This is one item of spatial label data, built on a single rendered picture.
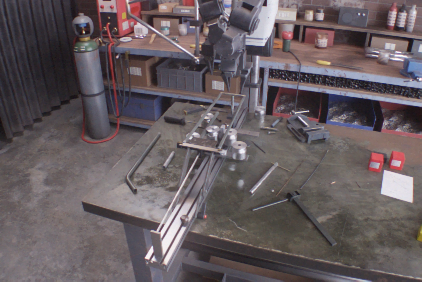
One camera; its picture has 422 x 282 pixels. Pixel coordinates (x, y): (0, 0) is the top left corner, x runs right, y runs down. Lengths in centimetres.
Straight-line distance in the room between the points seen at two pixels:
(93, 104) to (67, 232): 119
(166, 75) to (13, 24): 149
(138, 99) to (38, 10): 133
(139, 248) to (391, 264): 81
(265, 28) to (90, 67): 164
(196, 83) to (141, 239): 179
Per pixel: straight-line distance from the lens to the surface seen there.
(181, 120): 146
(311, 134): 138
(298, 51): 278
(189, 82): 280
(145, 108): 310
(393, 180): 131
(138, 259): 132
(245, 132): 133
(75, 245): 224
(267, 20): 172
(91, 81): 295
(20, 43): 347
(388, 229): 110
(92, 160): 293
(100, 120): 310
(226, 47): 99
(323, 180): 121
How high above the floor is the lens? 160
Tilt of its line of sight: 29 degrees down
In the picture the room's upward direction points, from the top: straight up
